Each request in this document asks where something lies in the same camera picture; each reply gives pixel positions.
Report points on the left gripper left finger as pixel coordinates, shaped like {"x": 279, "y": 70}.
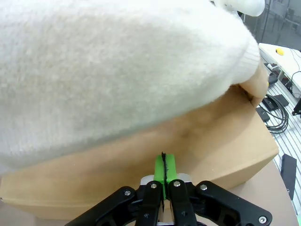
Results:
{"x": 158, "y": 169}

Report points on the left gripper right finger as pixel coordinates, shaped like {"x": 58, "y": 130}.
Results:
{"x": 171, "y": 167}

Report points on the large brown cardboard box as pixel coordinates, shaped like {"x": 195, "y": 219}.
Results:
{"x": 211, "y": 150}

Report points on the person's right forearm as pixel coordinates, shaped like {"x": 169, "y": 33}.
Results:
{"x": 105, "y": 70}

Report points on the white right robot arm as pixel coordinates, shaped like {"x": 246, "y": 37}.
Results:
{"x": 247, "y": 5}

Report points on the person's right hand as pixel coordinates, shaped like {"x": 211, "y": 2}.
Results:
{"x": 257, "y": 87}

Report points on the black power adapter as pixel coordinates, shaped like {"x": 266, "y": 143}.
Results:
{"x": 263, "y": 114}

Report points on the flat black panel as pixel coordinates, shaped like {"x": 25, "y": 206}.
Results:
{"x": 288, "y": 174}

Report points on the large white table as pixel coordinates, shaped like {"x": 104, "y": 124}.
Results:
{"x": 287, "y": 62}

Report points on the small yellow object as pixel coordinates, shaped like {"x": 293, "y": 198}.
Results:
{"x": 279, "y": 51}

